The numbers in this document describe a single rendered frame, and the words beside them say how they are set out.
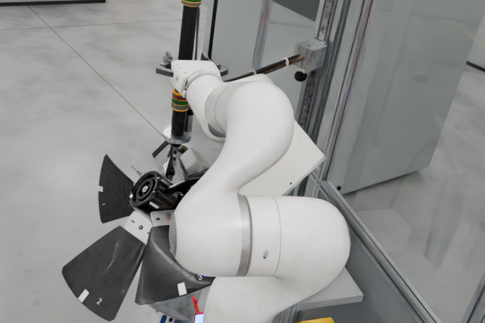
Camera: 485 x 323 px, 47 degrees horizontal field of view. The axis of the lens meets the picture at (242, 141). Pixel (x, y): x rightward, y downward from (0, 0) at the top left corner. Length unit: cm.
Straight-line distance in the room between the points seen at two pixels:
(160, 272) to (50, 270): 178
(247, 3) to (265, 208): 351
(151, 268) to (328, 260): 80
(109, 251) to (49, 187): 216
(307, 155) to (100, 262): 66
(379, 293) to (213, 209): 134
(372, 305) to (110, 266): 88
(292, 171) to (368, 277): 52
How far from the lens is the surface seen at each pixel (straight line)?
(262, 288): 77
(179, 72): 120
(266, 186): 169
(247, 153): 68
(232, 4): 429
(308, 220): 68
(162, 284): 141
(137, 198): 160
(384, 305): 194
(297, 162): 166
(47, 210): 358
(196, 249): 66
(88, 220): 349
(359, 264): 203
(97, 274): 166
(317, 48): 182
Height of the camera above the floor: 212
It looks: 28 degrees down
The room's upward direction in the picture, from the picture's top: 10 degrees clockwise
